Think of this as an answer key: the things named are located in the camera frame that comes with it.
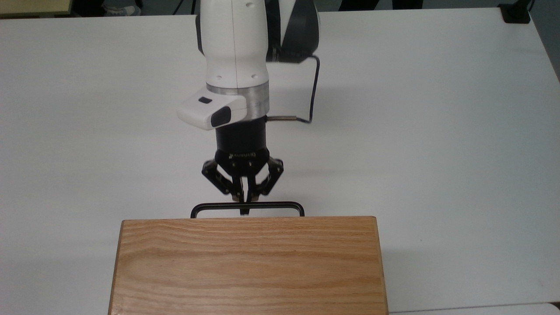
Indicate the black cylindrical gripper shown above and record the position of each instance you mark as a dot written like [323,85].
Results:
[241,140]

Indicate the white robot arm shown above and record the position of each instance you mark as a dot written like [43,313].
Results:
[234,52]

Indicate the wooden drawer cabinet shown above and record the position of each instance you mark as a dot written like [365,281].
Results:
[247,267]

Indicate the thin black stand legs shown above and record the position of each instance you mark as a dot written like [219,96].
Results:
[192,6]

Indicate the white sneaker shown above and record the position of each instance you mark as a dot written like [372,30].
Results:
[122,10]

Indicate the light wooden side table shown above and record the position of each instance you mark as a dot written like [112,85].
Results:
[33,6]

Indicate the white adjacent table edge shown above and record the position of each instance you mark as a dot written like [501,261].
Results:
[481,309]

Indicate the black table clamp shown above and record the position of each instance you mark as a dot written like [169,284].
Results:
[515,13]

